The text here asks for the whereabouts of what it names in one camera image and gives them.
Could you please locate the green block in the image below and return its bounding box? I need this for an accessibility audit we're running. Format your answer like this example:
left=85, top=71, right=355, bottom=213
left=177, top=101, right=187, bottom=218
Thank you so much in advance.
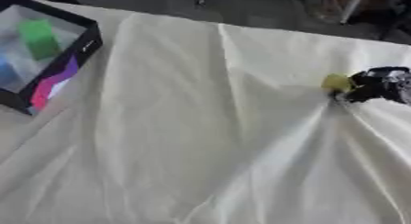
left=16, top=18, right=64, bottom=62

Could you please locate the black box with white inside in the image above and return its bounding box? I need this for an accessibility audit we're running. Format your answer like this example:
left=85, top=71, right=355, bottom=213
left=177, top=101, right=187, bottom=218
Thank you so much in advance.
left=0, top=0, right=105, bottom=116

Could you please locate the white pole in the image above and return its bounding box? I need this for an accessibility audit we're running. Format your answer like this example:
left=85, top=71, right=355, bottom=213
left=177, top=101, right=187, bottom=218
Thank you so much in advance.
left=339, top=0, right=372, bottom=25

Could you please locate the blue block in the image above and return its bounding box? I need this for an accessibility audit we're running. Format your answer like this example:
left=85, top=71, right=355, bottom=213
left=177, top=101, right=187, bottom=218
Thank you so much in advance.
left=0, top=56, right=23, bottom=87

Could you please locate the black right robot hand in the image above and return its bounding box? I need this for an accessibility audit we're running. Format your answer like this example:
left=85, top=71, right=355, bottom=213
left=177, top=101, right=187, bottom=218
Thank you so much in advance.
left=330, top=66, right=411, bottom=106

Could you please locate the yellow-green round toy fruit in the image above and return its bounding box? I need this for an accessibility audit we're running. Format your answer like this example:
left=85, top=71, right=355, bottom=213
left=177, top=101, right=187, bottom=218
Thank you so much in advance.
left=319, top=73, right=355, bottom=94

